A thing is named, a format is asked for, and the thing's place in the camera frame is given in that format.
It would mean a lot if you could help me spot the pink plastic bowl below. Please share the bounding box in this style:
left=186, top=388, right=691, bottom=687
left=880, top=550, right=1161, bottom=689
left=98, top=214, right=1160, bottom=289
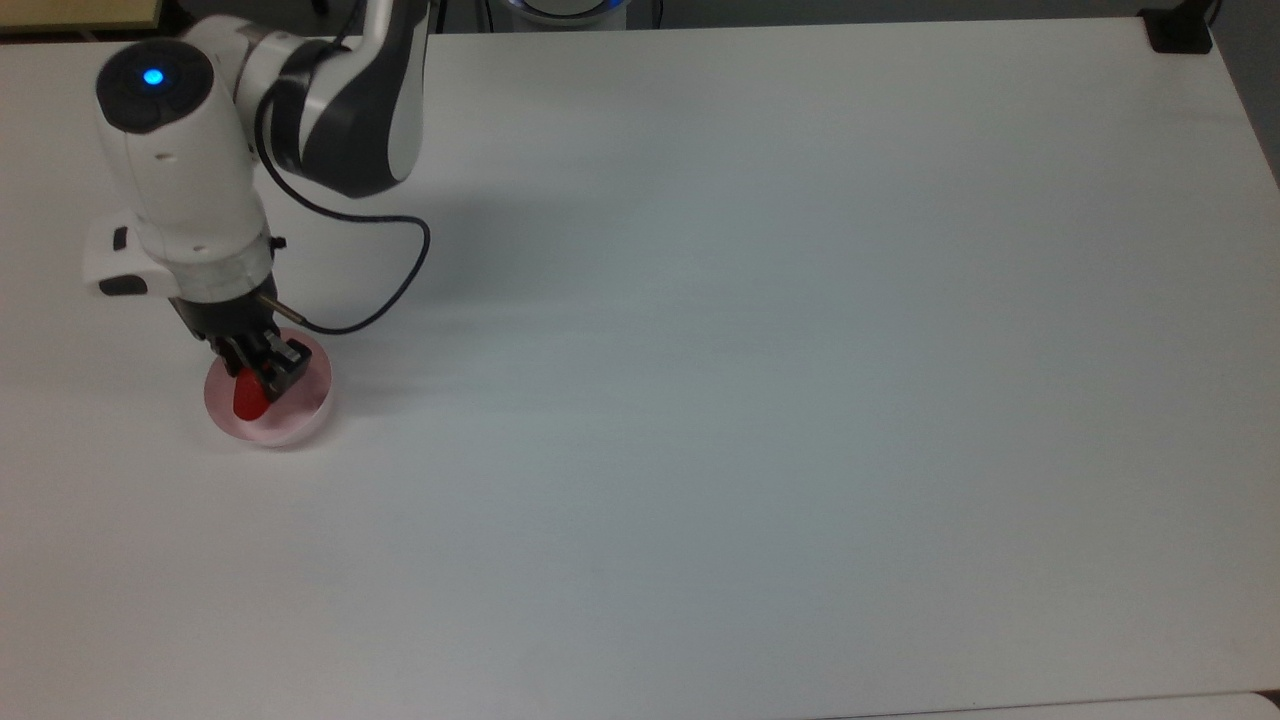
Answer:
left=203, top=328, right=334, bottom=449

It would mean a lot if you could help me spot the white robot base blue ring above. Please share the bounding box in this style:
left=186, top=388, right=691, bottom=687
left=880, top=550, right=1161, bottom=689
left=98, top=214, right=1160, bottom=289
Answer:
left=488, top=0, right=635, bottom=27

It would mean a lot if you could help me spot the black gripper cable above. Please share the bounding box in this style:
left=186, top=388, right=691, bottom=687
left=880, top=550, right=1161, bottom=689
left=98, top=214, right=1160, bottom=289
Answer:
left=252, top=85, right=434, bottom=337

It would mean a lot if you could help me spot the red strawberry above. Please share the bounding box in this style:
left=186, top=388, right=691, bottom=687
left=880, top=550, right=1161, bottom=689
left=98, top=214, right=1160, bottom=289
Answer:
left=231, top=369, right=271, bottom=422

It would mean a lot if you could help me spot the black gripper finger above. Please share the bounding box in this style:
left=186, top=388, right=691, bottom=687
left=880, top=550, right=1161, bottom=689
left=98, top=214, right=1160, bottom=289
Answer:
left=214, top=334, right=264, bottom=380
left=260, top=334, right=315, bottom=404

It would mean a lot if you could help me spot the black table clamp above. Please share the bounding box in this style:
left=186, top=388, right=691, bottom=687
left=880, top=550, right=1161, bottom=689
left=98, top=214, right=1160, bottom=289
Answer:
left=1138, top=0, right=1219, bottom=55

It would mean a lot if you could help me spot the yellowish board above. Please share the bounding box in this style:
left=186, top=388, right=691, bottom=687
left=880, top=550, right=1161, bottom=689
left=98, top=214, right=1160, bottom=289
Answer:
left=0, top=0, right=164, bottom=33

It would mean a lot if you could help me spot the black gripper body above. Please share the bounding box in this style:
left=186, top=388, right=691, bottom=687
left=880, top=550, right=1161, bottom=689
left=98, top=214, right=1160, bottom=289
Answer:
left=168, top=284, right=288, bottom=353

